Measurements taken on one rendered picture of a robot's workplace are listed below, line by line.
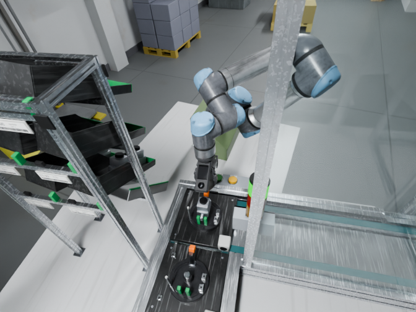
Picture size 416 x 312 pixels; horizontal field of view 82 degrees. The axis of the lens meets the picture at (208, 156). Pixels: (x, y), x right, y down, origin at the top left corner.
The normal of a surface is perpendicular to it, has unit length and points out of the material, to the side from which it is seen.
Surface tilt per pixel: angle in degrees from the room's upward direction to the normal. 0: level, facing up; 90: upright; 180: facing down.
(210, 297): 0
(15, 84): 65
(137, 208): 0
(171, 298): 0
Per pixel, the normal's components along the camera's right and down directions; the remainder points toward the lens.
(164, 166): -0.06, -0.69
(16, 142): -0.37, 0.33
